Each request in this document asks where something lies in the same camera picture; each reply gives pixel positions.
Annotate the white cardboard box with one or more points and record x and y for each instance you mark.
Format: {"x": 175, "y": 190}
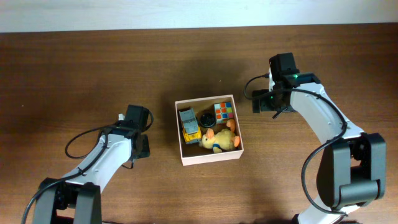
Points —
{"x": 192, "y": 154}

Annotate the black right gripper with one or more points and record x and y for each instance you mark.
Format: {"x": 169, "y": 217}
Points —
{"x": 265, "y": 106}

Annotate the yellow plush bunny toy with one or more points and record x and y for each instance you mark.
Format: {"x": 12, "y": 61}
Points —
{"x": 225, "y": 140}

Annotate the colourful puzzle cube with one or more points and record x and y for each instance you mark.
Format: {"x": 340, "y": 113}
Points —
{"x": 223, "y": 112}

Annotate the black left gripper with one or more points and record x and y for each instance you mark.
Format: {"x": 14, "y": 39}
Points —
{"x": 146, "y": 152}

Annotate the yellow grey toy truck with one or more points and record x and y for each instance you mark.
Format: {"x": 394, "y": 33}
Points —
{"x": 190, "y": 127}

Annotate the black round cap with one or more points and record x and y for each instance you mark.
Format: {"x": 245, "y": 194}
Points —
{"x": 207, "y": 120}

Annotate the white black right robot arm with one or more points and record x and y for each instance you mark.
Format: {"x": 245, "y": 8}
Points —
{"x": 348, "y": 170}

